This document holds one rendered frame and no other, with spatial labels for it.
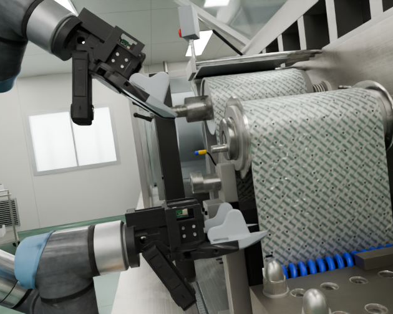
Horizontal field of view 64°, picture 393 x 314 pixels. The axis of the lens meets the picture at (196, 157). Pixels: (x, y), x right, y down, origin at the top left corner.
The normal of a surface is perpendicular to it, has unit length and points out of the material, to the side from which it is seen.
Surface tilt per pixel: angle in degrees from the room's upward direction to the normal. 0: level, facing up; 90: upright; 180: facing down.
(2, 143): 90
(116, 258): 101
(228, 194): 90
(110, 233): 44
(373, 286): 0
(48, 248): 51
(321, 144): 90
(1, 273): 75
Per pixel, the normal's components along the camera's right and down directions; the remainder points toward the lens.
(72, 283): 0.61, -0.05
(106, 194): 0.14, 0.03
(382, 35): -0.98, 0.14
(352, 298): -0.14, -0.99
